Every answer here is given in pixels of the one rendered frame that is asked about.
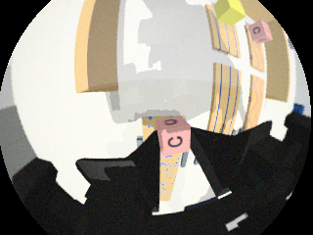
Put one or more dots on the pink letter cube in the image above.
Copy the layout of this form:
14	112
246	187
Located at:
174	135

